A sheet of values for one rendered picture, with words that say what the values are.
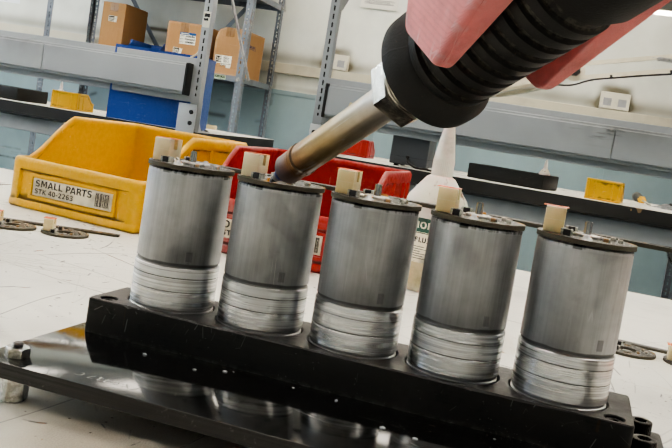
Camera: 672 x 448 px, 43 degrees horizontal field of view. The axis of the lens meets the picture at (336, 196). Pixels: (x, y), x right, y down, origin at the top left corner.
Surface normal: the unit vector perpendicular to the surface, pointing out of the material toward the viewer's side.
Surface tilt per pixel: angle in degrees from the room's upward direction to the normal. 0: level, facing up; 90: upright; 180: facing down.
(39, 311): 0
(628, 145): 90
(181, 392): 0
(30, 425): 0
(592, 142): 90
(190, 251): 90
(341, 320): 90
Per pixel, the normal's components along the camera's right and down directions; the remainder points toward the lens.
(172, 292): 0.11, 0.09
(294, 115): -0.28, 0.03
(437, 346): -0.55, -0.03
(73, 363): 0.16, -0.98
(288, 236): 0.36, 0.13
